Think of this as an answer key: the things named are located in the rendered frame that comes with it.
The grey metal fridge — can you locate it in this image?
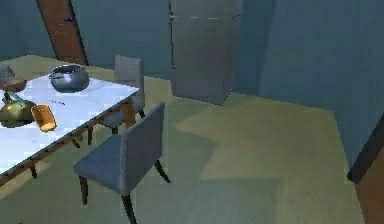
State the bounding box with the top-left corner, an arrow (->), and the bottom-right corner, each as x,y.
167,0 -> 244,106

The white top wooden table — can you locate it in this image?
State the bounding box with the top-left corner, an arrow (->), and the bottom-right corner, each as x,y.
0,73 -> 141,188

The grey metal pot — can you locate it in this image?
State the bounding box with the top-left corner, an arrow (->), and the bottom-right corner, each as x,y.
48,64 -> 91,94

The orange cup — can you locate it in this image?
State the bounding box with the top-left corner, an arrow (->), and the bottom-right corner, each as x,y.
30,104 -> 58,133

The brown wooden room door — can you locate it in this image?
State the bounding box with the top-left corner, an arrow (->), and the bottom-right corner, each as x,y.
35,0 -> 90,66

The brass round kettle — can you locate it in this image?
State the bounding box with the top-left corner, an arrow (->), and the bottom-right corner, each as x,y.
0,90 -> 37,129

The brown wooden bowl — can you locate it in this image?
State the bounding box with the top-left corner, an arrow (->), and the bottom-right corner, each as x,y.
0,76 -> 28,93

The black fridge handle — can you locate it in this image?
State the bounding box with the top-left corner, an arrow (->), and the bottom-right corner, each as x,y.
169,13 -> 176,70

